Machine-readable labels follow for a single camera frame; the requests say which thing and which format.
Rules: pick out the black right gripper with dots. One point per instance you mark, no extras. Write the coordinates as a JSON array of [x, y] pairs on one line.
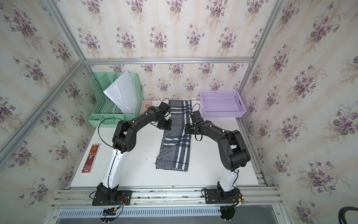
[[186, 129]]

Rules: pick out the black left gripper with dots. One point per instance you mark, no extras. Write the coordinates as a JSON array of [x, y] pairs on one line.
[[168, 127]]

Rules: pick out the grey plaid pillowcase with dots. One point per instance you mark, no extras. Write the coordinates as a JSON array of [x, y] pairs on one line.
[[175, 146]]

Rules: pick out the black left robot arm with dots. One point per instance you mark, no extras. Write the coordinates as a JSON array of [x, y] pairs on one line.
[[124, 140]]

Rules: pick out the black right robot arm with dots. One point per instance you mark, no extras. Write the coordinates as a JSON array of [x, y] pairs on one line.
[[233, 153]]

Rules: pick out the pink eraser block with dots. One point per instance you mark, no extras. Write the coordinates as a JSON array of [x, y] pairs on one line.
[[145, 106]]

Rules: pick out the purple plastic basket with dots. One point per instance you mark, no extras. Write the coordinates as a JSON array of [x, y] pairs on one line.
[[222, 104]]

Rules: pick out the white paper sheets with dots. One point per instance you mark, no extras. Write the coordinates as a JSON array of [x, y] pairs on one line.
[[122, 93]]

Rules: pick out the green mesh file organizer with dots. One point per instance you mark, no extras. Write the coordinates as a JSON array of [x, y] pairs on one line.
[[106, 113]]

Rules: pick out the red rectangular card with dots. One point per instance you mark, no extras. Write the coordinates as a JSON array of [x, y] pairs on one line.
[[90, 160]]

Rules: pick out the black chair edge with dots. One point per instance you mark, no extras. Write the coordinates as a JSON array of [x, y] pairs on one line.
[[345, 213]]

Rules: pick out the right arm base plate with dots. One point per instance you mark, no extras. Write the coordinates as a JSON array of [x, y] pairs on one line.
[[217, 196]]

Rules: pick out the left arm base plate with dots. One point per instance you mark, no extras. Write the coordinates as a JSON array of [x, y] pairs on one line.
[[114, 198]]

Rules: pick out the small circuit board with wires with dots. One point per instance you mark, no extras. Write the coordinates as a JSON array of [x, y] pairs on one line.
[[113, 212]]

